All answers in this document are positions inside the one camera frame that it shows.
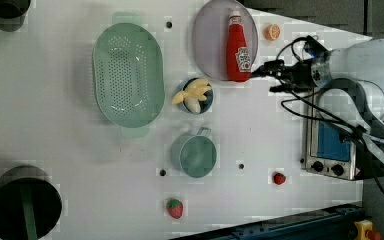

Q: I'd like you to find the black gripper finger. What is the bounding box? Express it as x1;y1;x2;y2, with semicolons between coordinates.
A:
250;65;275;78
269;84;297;93

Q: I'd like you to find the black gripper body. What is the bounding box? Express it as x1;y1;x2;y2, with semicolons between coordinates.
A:
271;60;315;88

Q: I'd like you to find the red ketchup bottle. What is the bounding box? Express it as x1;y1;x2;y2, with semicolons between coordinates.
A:
226;10;252;82

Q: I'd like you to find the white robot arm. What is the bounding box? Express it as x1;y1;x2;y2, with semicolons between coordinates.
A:
251;36;384;156

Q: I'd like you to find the grey oval plate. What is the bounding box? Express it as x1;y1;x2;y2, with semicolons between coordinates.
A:
192;0;258;81

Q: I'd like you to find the orange slice toy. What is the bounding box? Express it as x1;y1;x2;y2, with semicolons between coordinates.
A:
264;24;281;41

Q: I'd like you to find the black toaster oven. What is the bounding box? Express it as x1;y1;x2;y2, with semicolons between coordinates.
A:
303;106;362;181

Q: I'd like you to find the blue bowl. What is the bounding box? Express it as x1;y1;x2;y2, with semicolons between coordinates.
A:
179;77;215;115

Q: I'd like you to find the yellow banana toy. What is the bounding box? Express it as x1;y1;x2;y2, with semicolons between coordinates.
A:
171;78;213;115

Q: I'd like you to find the red strawberry toy near oven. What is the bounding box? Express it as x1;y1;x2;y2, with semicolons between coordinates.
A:
273;172;286;185

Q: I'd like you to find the teal metal mug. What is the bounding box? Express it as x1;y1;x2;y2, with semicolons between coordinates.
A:
170;127;217;178

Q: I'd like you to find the green plastic colander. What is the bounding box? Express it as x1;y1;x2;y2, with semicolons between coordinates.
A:
92;12;165;138

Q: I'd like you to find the yellow red emergency button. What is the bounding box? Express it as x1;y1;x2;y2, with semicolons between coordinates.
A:
354;220;382;240

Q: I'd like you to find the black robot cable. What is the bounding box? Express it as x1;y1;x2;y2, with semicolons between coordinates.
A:
275;35;384;208

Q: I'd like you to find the blue metal frame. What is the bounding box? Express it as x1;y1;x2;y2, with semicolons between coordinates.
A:
171;204;365;240

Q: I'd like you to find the black cylinder post with green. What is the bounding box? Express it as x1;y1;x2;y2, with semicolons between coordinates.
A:
0;0;31;19

